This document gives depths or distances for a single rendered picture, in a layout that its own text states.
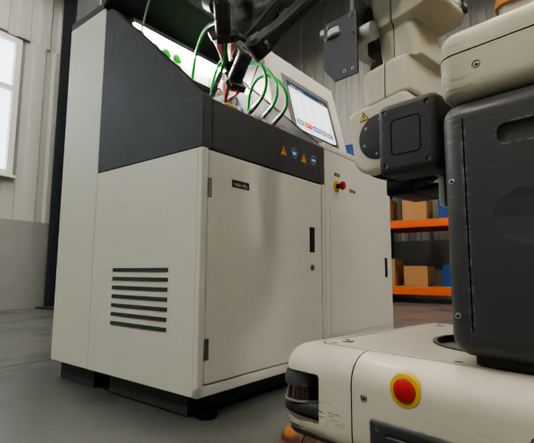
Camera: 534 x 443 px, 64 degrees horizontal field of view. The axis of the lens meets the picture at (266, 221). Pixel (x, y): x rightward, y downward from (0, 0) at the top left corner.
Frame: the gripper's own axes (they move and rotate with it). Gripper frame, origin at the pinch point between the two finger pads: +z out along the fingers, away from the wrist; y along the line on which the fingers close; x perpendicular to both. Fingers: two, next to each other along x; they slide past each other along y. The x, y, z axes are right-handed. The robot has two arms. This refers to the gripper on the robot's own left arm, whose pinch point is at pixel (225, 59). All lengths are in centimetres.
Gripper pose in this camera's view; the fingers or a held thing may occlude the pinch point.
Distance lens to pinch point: 167.6
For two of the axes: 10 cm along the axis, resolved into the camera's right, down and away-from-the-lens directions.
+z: 0.1, 7.5, 6.6
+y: -9.6, 1.9, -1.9
